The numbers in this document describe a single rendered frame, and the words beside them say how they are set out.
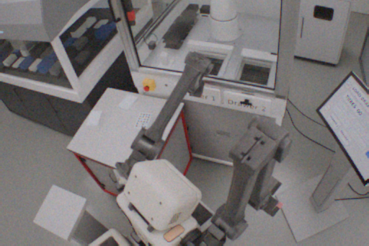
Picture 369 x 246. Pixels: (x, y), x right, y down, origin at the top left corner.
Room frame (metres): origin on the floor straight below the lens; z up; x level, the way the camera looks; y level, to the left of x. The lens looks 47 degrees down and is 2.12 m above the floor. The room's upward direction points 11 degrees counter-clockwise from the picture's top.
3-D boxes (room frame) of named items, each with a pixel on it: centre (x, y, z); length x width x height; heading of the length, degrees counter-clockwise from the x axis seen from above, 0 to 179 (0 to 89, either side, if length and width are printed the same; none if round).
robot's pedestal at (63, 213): (0.64, 0.84, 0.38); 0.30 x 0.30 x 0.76; 63
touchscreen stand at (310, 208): (0.61, -0.86, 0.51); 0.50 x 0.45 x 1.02; 97
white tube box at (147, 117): (1.18, 0.27, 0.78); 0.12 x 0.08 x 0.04; 159
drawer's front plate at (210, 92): (1.25, -0.09, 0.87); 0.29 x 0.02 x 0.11; 60
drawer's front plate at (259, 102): (1.09, -0.37, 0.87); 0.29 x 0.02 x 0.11; 60
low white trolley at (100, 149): (1.19, 0.41, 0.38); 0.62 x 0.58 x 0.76; 60
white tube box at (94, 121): (1.27, 0.60, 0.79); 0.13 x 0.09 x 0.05; 167
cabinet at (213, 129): (1.64, -0.38, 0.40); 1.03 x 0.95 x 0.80; 60
